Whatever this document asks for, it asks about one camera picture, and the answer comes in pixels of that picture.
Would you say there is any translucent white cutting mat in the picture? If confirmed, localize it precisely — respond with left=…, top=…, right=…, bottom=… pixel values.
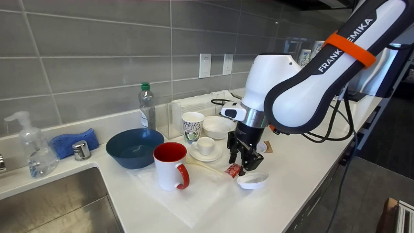
left=128, top=147, right=255, bottom=230

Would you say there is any orange velcro strap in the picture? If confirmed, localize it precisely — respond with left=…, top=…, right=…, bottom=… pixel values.
left=325, top=31, right=378, bottom=68

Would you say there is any blue sponge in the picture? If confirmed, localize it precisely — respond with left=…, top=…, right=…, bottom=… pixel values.
left=48, top=126, right=101, bottom=160

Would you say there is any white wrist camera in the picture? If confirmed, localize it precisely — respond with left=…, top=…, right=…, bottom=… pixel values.
left=220, top=103, right=249, bottom=123

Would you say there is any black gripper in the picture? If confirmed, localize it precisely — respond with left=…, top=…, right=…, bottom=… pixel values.
left=227, top=121, right=265, bottom=172

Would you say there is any clear soap pump bottle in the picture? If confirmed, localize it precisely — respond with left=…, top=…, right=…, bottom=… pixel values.
left=4, top=110, right=61, bottom=180

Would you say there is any red and white mug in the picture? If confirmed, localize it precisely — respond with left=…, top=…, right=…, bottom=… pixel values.
left=153, top=141, right=192, bottom=192

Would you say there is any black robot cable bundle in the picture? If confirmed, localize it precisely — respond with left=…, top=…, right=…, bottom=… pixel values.
left=300, top=88, right=360, bottom=145

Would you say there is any thin wooden stir stick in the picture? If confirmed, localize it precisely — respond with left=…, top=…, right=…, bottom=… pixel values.
left=185, top=159, right=231, bottom=174

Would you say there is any white wall outlet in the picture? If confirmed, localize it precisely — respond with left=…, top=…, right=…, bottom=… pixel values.
left=221, top=53, right=236, bottom=76

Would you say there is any patterned paper cup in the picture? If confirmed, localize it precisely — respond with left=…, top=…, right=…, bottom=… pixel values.
left=180, top=110, right=206, bottom=145

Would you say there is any white saucer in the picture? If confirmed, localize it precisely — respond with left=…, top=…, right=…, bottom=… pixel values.
left=188, top=141, right=225, bottom=164

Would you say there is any chrome sink knob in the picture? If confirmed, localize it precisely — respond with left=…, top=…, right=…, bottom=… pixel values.
left=71, top=139, right=93, bottom=161

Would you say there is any small white teacup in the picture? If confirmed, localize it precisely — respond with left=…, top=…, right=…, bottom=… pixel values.
left=190, top=136, right=218, bottom=158

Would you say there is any white wall switch plate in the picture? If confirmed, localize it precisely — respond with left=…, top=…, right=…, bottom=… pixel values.
left=198, top=51, right=214, bottom=79

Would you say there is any stainless steel sink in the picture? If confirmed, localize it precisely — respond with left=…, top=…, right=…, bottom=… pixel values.
left=0, top=165, right=127, bottom=233

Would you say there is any clear bottle green cap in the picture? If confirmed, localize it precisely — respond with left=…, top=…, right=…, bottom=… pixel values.
left=137, top=81, right=158, bottom=132

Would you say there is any white bowl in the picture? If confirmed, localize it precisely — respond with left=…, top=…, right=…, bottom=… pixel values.
left=202, top=115, right=238, bottom=141

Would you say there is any dark blue bowl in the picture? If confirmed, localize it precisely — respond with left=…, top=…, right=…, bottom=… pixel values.
left=105, top=126, right=166, bottom=170

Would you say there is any white panel on stand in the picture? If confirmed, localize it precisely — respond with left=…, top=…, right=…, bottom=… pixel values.
left=346, top=41, right=414, bottom=103

